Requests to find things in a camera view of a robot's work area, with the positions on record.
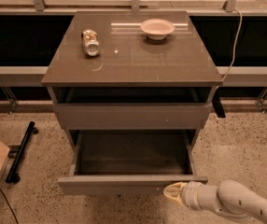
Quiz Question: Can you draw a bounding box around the grey drawer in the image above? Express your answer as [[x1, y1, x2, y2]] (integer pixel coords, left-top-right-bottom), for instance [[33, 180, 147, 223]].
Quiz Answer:
[[58, 130, 208, 195], [53, 104, 211, 130]]

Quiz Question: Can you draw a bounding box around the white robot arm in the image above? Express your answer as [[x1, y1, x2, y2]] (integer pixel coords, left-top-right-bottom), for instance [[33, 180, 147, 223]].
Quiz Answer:
[[163, 180, 267, 224]]

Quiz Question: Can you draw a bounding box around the grey top drawer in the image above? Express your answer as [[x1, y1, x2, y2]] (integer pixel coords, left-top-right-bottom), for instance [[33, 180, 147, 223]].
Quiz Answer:
[[53, 104, 211, 130]]

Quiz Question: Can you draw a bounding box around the grey drawer cabinet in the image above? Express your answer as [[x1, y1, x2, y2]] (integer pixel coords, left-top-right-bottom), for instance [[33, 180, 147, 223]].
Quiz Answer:
[[42, 11, 222, 144]]

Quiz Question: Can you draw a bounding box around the white bowl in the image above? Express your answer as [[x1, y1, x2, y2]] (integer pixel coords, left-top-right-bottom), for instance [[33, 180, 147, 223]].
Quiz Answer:
[[140, 19, 175, 40]]

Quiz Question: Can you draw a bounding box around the black bar with wheels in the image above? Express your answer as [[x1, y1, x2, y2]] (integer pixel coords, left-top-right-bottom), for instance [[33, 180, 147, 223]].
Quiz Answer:
[[6, 121, 38, 183]]

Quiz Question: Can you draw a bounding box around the crushed silver can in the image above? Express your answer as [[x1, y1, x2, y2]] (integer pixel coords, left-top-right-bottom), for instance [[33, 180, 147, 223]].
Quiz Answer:
[[81, 29, 100, 57]]

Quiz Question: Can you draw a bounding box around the white cable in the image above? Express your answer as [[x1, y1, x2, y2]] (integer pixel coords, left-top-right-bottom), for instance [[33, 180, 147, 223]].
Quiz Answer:
[[221, 7, 244, 82]]

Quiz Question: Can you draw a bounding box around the metal window rail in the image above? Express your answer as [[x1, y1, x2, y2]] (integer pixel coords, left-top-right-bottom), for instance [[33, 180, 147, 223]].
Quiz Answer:
[[0, 66, 267, 87]]

